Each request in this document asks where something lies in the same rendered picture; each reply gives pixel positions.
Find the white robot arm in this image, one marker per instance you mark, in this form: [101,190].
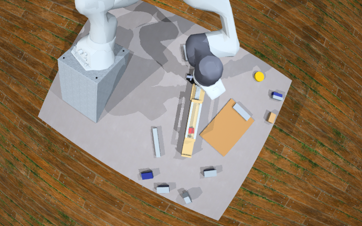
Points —
[95,51]

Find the yellow short cylinder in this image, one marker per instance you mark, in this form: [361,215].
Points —
[259,76]

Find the small tan block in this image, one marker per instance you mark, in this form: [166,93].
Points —
[271,117]

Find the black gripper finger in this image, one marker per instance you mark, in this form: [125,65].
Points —
[189,78]

